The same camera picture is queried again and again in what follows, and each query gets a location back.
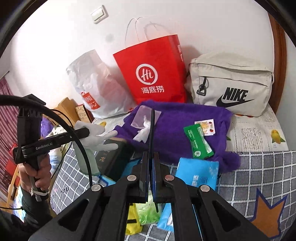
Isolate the green wet wipe packet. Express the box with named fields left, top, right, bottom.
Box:
left=184, top=123, right=214, bottom=160

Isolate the white cotton glove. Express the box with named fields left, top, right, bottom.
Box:
left=74, top=120, right=118, bottom=151

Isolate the orange print sachet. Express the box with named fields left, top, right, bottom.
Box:
left=195, top=119, right=216, bottom=136

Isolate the yellow mesh pouch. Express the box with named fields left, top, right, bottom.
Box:
left=125, top=203, right=142, bottom=235

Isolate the green tissue packet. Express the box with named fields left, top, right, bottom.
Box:
left=136, top=201, right=162, bottom=225

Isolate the mint green cloth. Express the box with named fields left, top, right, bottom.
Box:
left=72, top=142, right=100, bottom=176

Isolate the person left hand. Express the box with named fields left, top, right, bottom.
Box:
left=18, top=154, right=51, bottom=193

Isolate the blue tissue pack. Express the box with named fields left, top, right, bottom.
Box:
left=157, top=158, right=219, bottom=232

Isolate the wooden bed headboard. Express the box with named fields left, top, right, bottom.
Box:
left=54, top=97, right=80, bottom=126

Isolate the patterned small book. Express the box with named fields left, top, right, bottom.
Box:
left=75, top=104, right=94, bottom=123

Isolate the grey checked tablecloth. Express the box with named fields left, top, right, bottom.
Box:
left=50, top=148, right=295, bottom=240

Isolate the white Miniso plastic bag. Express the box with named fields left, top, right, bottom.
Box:
left=66, top=50, right=135, bottom=119

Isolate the purple fleece towel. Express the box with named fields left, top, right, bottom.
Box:
left=112, top=99, right=241, bottom=174

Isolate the beige Nike bag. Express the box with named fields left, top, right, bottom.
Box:
left=189, top=52, right=273, bottom=117

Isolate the red Haidilao paper bag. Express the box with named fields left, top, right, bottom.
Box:
left=113, top=33, right=188, bottom=104

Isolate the black cable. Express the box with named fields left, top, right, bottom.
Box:
left=0, top=94, right=93, bottom=186

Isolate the white light switch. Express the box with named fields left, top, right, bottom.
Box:
left=91, top=5, right=108, bottom=24

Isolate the brown wooden door frame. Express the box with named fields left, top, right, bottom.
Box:
left=268, top=14, right=287, bottom=113

